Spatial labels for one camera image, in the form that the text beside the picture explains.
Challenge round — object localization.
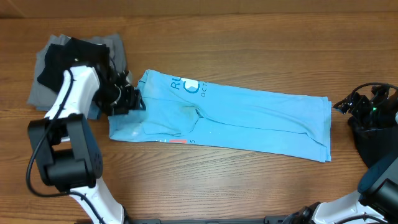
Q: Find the light blue printed t-shirt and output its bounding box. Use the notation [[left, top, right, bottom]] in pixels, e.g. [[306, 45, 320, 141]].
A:
[[109, 70, 331, 162]]

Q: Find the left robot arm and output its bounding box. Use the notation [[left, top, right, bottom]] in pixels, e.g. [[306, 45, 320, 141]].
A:
[[25, 65, 146, 223]]

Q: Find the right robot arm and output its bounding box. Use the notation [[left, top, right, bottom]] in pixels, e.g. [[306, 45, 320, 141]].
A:
[[283, 82, 397, 224]]

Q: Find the black garment at right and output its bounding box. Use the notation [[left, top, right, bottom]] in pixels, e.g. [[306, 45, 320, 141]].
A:
[[348, 117, 397, 168]]

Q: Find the black folded shirt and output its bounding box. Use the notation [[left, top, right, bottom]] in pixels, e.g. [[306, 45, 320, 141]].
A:
[[37, 37, 110, 93]]

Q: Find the grey folded garment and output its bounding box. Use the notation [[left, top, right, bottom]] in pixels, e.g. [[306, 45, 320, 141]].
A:
[[28, 34, 127, 119]]

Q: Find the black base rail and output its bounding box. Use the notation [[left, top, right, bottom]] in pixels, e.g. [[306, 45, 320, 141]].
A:
[[125, 216, 287, 224]]

